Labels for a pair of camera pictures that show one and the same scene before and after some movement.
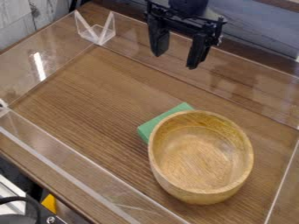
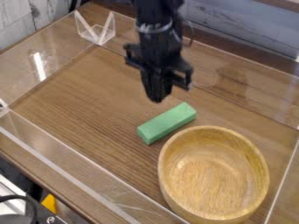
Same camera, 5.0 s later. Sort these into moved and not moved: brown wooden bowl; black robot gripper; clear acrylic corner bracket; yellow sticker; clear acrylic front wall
Moved: brown wooden bowl; black robot gripper
Not moved: yellow sticker; clear acrylic corner bracket; clear acrylic front wall
